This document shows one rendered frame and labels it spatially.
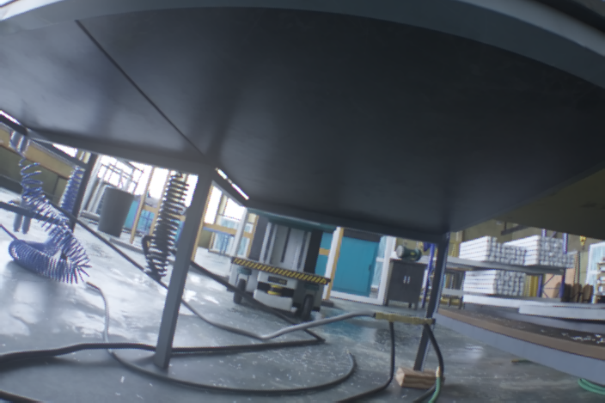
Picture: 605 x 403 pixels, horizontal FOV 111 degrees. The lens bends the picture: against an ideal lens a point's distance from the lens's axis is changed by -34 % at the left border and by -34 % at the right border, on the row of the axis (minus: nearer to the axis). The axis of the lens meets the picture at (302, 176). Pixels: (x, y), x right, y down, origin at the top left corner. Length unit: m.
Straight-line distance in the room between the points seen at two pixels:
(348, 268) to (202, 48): 4.81
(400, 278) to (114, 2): 4.83
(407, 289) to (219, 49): 4.76
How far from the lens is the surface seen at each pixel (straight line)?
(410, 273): 4.95
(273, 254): 2.43
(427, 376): 1.19
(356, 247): 5.07
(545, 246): 5.61
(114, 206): 5.51
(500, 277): 5.26
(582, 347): 0.55
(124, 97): 0.60
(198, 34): 0.35
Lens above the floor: 0.36
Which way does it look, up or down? 16 degrees up
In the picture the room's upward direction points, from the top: 13 degrees clockwise
